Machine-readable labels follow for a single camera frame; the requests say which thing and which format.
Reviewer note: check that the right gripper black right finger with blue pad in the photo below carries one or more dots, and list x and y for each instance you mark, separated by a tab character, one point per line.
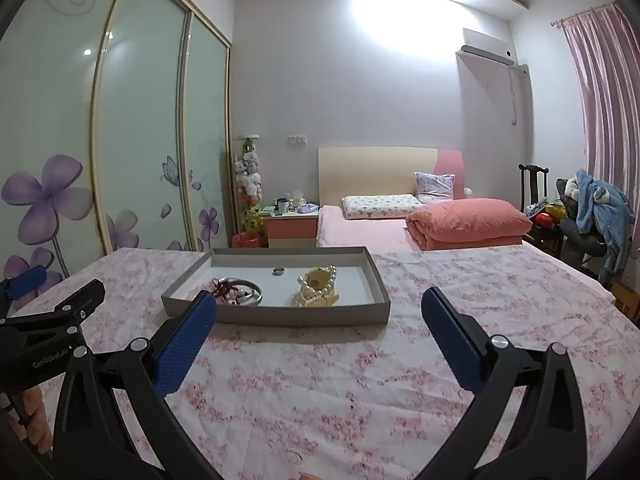
548	438

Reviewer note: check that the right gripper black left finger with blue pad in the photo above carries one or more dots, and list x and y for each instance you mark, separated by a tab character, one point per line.
91	439

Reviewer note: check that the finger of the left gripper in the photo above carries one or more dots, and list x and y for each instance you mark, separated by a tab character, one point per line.
13	289
70	304

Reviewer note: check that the silver bangle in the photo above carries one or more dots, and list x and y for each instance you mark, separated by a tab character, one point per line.
238	292

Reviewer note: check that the person's left hand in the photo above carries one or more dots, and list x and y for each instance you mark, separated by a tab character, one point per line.
37	430

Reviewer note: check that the pink floral bedsheet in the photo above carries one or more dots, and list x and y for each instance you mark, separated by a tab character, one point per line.
376	402

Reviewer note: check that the red waste bin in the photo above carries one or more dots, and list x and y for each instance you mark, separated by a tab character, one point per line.
246	239

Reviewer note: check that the floral sliding wardrobe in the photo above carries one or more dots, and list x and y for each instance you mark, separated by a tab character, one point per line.
114	131

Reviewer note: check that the folded coral pink duvet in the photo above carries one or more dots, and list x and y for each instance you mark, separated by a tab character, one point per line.
469	223

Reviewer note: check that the chair with blue clothes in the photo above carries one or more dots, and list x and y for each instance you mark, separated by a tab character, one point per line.
600	215

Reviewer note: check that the plush toy tower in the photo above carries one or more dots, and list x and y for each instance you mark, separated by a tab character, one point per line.
247	178

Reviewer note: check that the grey shallow cardboard tray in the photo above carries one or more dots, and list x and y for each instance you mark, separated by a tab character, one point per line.
363	297

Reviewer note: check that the pink nightstand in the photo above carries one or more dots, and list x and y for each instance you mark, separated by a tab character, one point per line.
291	230

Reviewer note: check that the dark wooden chair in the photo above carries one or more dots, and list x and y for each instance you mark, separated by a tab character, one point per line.
530	174

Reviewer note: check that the small lilac pillow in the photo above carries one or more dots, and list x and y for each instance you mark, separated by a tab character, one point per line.
434	188

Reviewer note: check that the white floral pillow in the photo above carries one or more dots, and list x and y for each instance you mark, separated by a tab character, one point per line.
376	207

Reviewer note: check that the cream and pink headboard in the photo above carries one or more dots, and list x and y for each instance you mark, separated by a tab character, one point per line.
382	170

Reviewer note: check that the pink curtain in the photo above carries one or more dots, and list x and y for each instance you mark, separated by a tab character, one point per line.
605	52

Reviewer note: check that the white wall socket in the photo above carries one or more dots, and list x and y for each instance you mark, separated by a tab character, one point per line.
297	140

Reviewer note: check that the white wall air conditioner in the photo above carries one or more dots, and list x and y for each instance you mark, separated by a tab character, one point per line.
487	47

